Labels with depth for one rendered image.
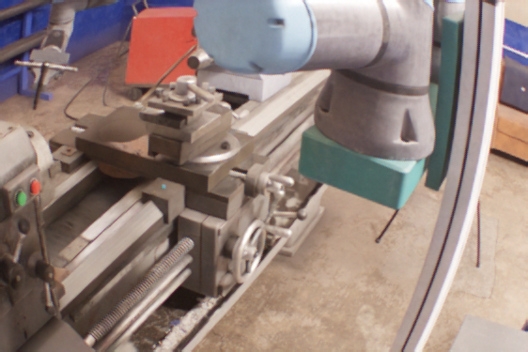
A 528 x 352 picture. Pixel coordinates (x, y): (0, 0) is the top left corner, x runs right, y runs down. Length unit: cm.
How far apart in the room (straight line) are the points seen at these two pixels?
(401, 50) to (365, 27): 9
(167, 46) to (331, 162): 402
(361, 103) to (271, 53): 20
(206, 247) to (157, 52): 305
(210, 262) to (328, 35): 138
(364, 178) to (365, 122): 7
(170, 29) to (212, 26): 407
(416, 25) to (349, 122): 18
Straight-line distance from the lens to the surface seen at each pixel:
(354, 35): 66
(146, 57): 484
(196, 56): 232
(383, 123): 77
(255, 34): 62
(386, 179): 78
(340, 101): 79
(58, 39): 151
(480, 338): 153
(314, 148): 81
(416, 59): 77
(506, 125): 498
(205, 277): 199
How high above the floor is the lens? 179
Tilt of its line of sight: 28 degrees down
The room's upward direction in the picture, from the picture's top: 5 degrees clockwise
